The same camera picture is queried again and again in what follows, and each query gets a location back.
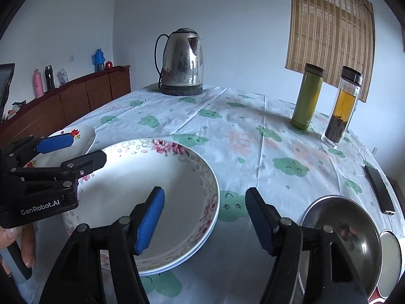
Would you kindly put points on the green thermos bottle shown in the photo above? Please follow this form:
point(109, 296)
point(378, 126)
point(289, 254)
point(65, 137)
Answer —
point(307, 101)

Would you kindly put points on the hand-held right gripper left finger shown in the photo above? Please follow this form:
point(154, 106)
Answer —
point(152, 218)

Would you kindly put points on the clear plastic bag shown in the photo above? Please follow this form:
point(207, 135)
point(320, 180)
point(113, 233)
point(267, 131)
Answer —
point(62, 76)

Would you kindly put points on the person's left hand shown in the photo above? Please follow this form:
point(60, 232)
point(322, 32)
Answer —
point(28, 243)

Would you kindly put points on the stainless steel electric kettle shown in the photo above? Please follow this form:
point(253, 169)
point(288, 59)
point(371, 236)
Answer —
point(180, 60)

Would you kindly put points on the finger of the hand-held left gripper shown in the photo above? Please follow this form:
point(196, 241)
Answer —
point(55, 142)
point(88, 161)

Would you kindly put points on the glass tea bottle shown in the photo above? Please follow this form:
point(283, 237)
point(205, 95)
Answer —
point(343, 107)

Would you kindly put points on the small round lid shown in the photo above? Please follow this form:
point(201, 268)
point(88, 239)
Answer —
point(390, 256)

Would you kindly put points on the large floral white bowl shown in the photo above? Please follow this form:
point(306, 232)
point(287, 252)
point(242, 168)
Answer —
point(177, 183)

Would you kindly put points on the bamboo window blind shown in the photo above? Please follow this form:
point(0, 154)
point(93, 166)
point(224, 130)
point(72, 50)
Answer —
point(329, 31)

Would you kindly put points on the black smartphone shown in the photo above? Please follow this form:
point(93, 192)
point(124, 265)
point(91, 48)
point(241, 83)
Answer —
point(379, 190)

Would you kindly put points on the pink thermos flask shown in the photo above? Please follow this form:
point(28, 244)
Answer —
point(38, 84)

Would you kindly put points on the black drink bottle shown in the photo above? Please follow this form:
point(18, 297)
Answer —
point(49, 79)

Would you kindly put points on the small red ornament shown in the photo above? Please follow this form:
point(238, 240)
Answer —
point(109, 65)

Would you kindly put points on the black kettle base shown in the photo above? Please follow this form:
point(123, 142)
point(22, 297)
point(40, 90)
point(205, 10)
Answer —
point(180, 91)

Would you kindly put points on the white plate with red flowers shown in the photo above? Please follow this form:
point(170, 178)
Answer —
point(84, 139)

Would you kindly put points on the red bowl with white interior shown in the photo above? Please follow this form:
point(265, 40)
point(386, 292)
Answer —
point(378, 299)

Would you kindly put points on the brown wooden sideboard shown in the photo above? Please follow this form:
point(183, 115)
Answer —
point(63, 101)

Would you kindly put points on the white tablecloth with green prints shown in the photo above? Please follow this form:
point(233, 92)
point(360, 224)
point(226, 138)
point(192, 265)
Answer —
point(240, 139)

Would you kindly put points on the blue thermos jug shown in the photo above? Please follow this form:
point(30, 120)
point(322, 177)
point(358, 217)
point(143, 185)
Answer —
point(98, 60)

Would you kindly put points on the large pink floral plate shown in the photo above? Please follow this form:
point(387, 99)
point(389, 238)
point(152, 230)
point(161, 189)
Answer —
point(164, 272)

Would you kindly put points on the dark flat screen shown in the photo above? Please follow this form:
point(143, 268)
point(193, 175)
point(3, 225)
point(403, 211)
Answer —
point(5, 85)

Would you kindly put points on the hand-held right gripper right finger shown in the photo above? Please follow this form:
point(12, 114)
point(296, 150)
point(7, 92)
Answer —
point(258, 221)

